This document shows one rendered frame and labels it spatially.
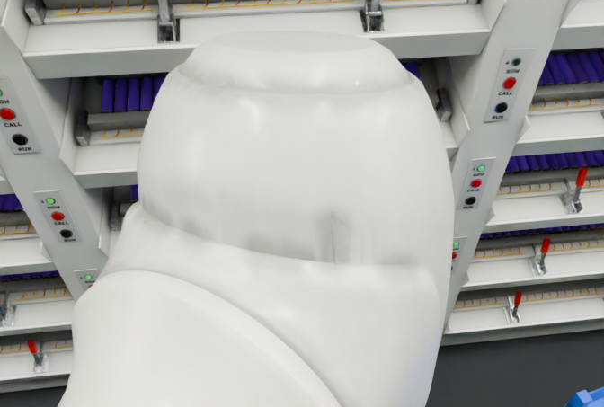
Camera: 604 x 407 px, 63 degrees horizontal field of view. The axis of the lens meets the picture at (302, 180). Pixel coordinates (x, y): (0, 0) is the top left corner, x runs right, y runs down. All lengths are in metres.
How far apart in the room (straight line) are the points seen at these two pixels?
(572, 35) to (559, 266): 0.61
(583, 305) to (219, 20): 1.15
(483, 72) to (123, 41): 0.49
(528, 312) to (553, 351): 0.18
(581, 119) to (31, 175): 0.89
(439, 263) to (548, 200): 0.93
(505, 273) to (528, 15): 0.63
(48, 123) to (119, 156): 0.12
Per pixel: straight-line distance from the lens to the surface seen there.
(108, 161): 0.82
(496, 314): 1.37
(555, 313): 1.44
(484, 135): 0.84
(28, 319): 1.19
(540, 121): 0.92
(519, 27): 0.75
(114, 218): 0.95
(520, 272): 1.21
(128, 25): 0.71
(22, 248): 1.02
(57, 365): 1.35
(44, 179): 0.84
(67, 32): 0.72
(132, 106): 0.84
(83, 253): 0.96
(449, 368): 1.43
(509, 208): 1.04
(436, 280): 0.16
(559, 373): 1.53
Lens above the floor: 1.24
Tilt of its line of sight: 43 degrees down
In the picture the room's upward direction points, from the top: straight up
